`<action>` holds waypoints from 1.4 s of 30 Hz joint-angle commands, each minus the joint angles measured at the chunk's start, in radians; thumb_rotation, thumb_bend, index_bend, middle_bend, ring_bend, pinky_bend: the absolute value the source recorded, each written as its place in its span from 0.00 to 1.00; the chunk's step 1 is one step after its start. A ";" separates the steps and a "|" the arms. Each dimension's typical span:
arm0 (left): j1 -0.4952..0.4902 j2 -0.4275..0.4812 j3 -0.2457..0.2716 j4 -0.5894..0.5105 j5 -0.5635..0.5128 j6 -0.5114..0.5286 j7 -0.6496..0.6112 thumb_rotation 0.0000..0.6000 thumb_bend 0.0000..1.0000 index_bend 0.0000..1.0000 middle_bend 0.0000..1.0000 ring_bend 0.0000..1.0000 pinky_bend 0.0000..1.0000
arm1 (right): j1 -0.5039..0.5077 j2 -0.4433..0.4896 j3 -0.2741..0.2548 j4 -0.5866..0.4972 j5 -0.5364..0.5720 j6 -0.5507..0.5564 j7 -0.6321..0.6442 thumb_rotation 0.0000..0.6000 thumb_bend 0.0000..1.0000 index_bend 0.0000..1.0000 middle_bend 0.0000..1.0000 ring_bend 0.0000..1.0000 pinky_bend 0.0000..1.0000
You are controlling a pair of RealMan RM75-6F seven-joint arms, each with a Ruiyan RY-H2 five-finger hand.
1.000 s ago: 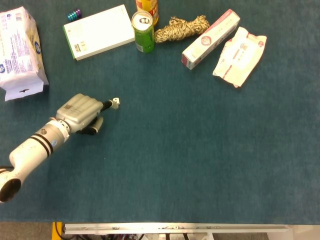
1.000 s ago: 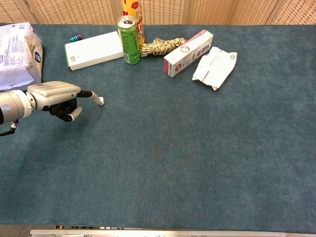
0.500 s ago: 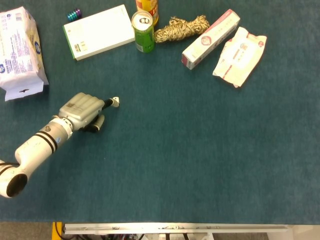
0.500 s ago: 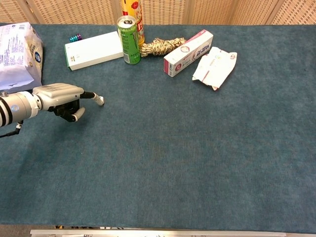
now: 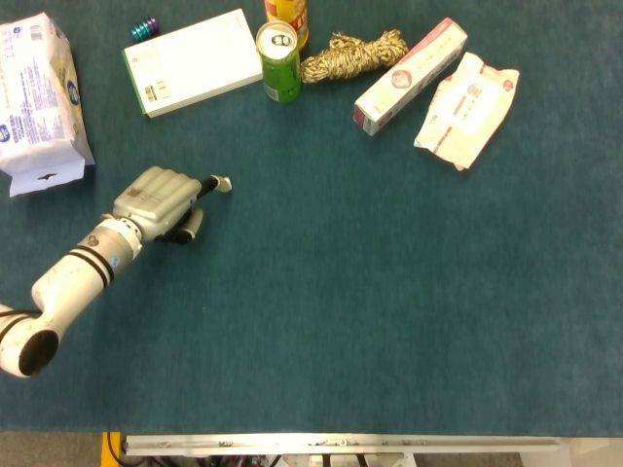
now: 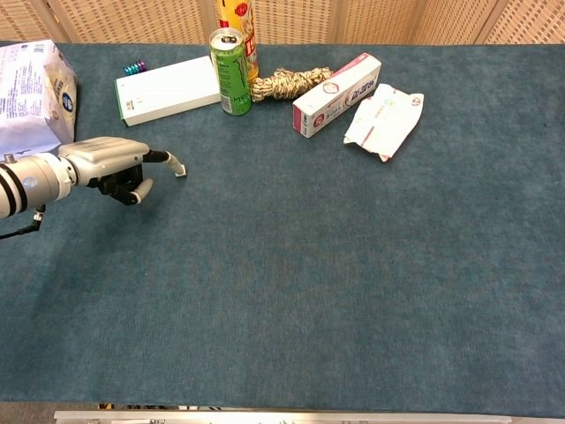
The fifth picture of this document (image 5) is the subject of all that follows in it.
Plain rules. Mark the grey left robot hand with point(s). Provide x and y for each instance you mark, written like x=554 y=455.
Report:
x=151 y=202

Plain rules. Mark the small white die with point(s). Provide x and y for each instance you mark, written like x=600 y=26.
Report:
x=226 y=185

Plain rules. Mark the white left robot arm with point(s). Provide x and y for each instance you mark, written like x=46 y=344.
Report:
x=68 y=287

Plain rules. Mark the white box green edge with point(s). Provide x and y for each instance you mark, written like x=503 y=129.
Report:
x=192 y=63

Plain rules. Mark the white blue printed bag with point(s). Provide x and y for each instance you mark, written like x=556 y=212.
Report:
x=34 y=102

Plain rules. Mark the metallic rainbow spring toy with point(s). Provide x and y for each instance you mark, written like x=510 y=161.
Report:
x=144 y=27

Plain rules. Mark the green energy drink can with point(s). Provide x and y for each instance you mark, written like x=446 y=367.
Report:
x=281 y=63

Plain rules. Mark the green felt table cloth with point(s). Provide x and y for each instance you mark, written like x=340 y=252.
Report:
x=340 y=267

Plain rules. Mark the yellow red snack canister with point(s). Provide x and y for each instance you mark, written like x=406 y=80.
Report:
x=292 y=12

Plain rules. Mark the white pink toothpaste box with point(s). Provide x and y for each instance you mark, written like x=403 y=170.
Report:
x=409 y=78

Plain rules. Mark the white red wipes pack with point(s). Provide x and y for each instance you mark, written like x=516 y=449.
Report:
x=465 y=112

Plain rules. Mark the yellow frame post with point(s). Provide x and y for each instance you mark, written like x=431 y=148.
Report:
x=109 y=450

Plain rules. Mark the aluminium frame rail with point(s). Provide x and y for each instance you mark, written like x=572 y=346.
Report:
x=340 y=443

